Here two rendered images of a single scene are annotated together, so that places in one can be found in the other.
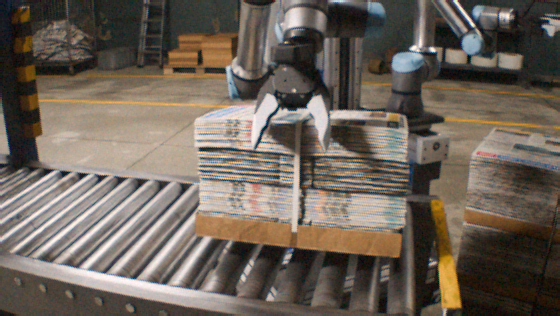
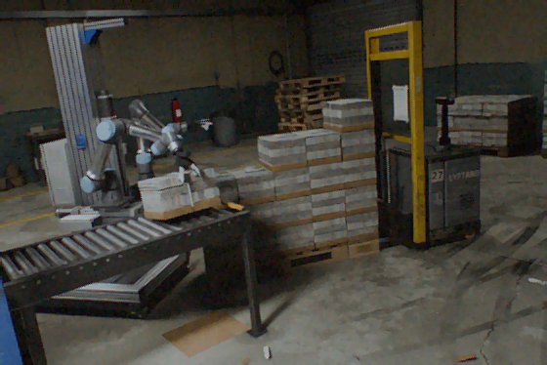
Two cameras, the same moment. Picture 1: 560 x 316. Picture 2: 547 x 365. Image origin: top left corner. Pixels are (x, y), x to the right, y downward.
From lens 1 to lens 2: 2.22 m
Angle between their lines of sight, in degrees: 47
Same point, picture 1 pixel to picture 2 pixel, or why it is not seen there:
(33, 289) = (127, 256)
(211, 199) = (165, 206)
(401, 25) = (12, 143)
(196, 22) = not seen: outside the picture
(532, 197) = (227, 192)
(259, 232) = (183, 210)
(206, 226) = (167, 215)
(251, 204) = (178, 202)
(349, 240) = (207, 203)
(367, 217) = (209, 195)
